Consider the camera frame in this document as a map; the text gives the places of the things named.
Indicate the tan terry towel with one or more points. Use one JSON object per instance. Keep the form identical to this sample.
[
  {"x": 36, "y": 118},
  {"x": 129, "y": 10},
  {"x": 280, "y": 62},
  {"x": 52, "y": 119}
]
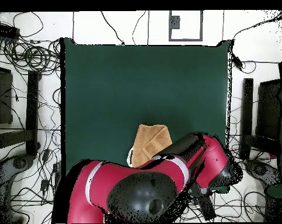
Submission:
[{"x": 150, "y": 142}]

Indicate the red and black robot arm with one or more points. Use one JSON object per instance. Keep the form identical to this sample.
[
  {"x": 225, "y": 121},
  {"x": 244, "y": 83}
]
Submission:
[{"x": 108, "y": 177}]

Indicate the dark green table cloth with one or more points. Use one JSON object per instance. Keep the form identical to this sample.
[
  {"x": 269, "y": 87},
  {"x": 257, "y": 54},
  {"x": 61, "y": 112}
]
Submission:
[{"x": 143, "y": 93}]

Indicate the black power adapter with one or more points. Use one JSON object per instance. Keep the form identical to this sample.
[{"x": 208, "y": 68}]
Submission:
[
  {"x": 237, "y": 63},
  {"x": 44, "y": 184},
  {"x": 45, "y": 155}
]

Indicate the black power strip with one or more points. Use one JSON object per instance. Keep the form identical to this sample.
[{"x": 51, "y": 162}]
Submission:
[
  {"x": 3, "y": 30},
  {"x": 207, "y": 207}
]

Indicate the grey office chair base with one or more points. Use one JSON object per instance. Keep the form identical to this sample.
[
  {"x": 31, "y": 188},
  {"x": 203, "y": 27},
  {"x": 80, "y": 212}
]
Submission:
[
  {"x": 259, "y": 170},
  {"x": 5, "y": 170}
]

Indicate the black box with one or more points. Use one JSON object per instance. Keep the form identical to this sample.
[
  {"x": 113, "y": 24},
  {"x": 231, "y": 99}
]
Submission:
[
  {"x": 269, "y": 109},
  {"x": 3, "y": 98}
]

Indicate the grey floor hatch frame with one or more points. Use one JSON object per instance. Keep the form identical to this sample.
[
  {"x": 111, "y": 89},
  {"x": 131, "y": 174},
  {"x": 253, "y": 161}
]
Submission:
[{"x": 174, "y": 22}]

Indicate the black stand frame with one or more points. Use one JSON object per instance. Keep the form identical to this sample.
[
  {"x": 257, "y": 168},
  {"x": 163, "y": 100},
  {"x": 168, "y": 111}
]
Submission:
[
  {"x": 32, "y": 112},
  {"x": 247, "y": 105}
]

